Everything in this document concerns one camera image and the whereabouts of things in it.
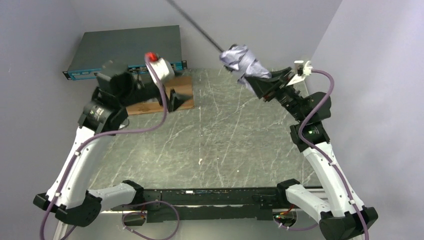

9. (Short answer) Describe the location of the purple cable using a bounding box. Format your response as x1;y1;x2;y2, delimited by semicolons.
39;54;181;240
273;69;370;240

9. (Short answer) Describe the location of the grey network switch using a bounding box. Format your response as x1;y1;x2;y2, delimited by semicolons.
63;25;188;81

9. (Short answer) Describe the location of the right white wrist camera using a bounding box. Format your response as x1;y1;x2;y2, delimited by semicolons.
287;60;313;86

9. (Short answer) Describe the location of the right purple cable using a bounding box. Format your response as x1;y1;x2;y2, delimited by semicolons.
273;69;370;240

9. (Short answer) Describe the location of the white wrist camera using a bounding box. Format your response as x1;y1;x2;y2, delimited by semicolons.
144;52;176;86
287;60;313;86

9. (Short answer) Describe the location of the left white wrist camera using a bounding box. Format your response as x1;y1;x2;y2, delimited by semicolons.
144;52;176;86

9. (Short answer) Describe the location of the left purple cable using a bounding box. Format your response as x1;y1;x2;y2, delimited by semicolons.
39;54;181;240

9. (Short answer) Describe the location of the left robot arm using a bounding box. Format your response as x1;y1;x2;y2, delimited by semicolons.
33;58;190;227

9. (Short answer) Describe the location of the wooden board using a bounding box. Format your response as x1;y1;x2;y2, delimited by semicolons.
126;76;195;116

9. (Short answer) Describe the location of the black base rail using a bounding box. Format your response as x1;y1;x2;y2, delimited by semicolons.
113;186;292;223

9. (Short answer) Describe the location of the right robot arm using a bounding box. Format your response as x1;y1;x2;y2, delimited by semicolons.
246;66;378;240

